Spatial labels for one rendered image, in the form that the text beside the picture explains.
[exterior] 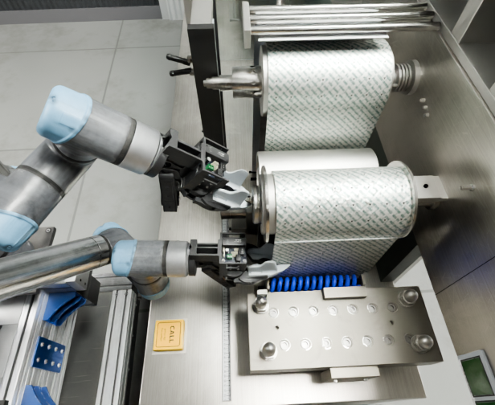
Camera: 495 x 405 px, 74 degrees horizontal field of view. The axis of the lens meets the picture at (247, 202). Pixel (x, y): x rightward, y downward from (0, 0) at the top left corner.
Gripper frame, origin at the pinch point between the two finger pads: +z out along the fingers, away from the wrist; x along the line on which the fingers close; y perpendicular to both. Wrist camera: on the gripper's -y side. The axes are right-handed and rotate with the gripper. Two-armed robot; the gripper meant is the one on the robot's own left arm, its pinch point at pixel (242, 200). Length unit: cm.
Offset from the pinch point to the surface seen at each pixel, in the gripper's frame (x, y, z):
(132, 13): 301, -152, 0
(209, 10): 31.9, 12.2, -16.7
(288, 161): 9.9, 6.2, 8.2
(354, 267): -8.1, 2.6, 30.5
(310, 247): -8.3, 4.2, 13.4
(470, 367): -30.4, 18.4, 31.6
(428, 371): -21, -40, 146
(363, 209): -6.3, 17.4, 12.5
